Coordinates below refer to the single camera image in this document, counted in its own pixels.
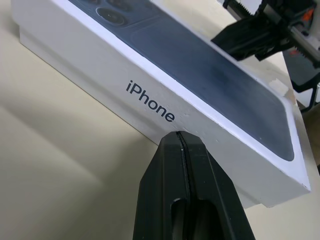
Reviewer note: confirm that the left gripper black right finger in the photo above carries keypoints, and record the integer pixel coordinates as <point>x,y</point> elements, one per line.
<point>215,200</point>

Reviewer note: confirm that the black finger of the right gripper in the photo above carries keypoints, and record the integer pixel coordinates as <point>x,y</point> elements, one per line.
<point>301,72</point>
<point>255,37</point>

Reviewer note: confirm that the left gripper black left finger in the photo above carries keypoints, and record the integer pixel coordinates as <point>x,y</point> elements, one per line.
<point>162,190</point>

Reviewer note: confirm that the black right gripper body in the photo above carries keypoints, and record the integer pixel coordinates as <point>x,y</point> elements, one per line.
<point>287,10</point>

